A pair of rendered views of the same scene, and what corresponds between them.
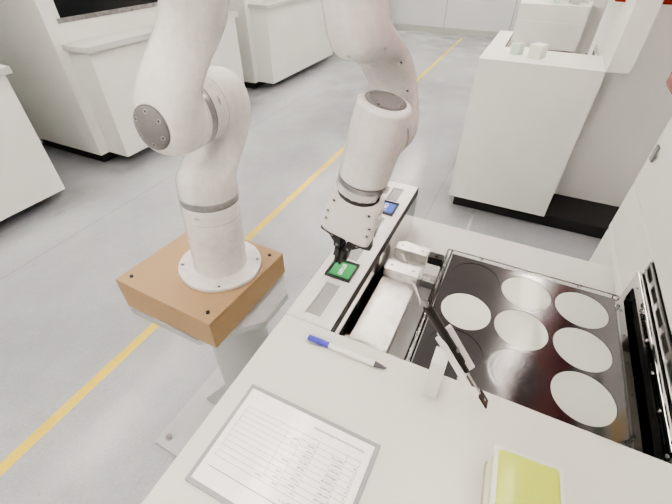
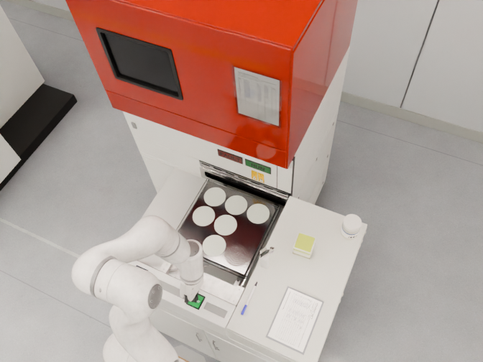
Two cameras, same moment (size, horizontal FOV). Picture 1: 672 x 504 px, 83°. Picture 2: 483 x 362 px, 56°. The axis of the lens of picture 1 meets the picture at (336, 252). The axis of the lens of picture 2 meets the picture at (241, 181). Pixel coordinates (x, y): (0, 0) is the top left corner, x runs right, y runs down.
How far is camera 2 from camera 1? 1.32 m
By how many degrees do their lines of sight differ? 55
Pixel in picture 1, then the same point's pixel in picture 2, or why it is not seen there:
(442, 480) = (297, 267)
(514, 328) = (225, 227)
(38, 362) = not seen: outside the picture
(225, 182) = not seen: hidden behind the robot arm
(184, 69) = (162, 341)
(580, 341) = (232, 204)
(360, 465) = (295, 292)
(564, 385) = (253, 217)
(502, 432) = (280, 245)
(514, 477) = (302, 245)
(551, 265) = (169, 195)
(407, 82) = not seen: hidden behind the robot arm
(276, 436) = (287, 323)
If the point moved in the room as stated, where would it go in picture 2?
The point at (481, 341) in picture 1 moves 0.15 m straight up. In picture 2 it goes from (232, 243) to (229, 227)
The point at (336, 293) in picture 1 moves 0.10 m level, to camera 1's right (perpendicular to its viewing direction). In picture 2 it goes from (212, 303) to (213, 278)
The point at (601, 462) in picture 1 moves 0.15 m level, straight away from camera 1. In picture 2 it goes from (288, 219) to (269, 193)
